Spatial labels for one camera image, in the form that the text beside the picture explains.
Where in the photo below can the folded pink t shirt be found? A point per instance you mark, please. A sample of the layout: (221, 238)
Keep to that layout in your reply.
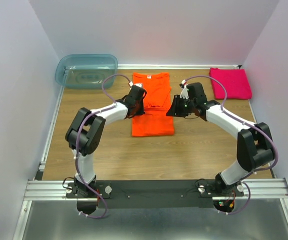
(234, 81)

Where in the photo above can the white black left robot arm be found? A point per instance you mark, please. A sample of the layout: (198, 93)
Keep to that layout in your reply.
(85, 132)

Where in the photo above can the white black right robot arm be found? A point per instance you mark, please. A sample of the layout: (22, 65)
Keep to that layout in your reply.
(254, 142)

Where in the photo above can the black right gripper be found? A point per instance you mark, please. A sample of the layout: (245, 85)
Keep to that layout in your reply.
(174, 110)

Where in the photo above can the orange t shirt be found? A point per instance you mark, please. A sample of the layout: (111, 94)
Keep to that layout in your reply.
(154, 122)

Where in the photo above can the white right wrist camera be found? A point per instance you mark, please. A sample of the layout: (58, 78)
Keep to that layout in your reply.
(184, 91)

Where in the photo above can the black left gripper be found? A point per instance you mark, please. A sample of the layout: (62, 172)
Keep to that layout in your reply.
(140, 112)

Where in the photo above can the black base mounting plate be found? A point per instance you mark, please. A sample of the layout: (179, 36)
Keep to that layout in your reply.
(152, 194)

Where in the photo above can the teal plastic basin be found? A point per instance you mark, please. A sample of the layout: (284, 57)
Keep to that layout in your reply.
(86, 71)

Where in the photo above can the aluminium frame rail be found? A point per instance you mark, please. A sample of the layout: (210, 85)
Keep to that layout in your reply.
(43, 190)

